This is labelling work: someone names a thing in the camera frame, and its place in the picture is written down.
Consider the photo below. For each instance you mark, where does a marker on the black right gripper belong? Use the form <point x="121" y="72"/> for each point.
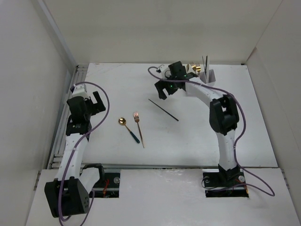
<point x="160" y="85"/>

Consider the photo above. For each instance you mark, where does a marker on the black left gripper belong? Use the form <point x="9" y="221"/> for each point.
<point x="96" y="107"/>

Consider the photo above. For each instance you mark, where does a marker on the dark slim chopstick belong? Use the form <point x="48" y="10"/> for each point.
<point x="164" y="110"/>

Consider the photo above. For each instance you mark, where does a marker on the gold fork green handle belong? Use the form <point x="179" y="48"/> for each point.
<point x="197" y="68"/>
<point x="193" y="66"/>

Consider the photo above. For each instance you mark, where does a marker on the gold spoon green handle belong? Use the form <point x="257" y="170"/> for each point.
<point x="122" y="121"/>

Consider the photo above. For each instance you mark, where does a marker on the rose gold fork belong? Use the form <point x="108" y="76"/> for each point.
<point x="137" y="119"/>

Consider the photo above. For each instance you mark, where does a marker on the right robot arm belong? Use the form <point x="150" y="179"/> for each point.
<point x="223" y="115"/>

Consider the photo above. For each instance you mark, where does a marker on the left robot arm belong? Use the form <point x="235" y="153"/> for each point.
<point x="68" y="194"/>

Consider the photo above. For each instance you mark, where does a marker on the white divided utensil container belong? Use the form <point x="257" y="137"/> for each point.
<point x="212" y="78"/>

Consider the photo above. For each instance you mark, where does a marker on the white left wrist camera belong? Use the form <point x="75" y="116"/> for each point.
<point x="79" y="91"/>

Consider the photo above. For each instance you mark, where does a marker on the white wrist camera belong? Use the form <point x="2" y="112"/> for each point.
<point x="164" y="71"/>
<point x="79" y="91"/>

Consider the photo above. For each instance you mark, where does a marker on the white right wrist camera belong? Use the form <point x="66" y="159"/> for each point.
<point x="164" y="71"/>

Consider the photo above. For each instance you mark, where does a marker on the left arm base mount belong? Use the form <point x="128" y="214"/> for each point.
<point x="108" y="187"/>

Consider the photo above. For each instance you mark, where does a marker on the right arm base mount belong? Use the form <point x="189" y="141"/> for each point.
<point x="216" y="187"/>

